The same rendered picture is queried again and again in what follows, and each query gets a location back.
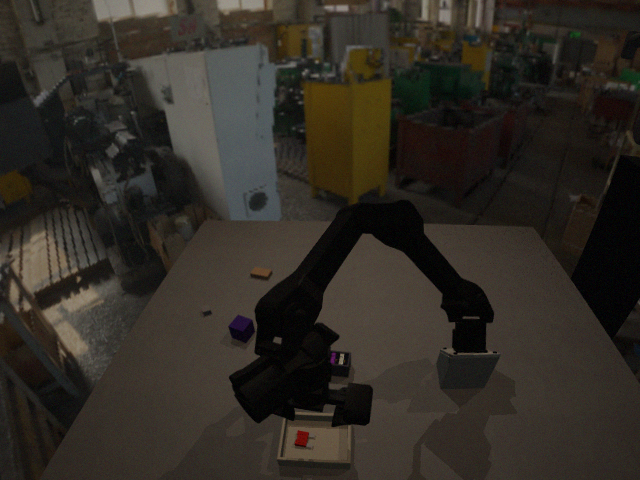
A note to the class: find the beige shallow tray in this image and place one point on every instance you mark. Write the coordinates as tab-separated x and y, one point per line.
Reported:
332	445

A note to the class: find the red fuse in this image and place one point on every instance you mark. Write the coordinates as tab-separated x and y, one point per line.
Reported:
302	439

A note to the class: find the orange flat block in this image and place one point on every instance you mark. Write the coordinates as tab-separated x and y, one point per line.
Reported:
261	273

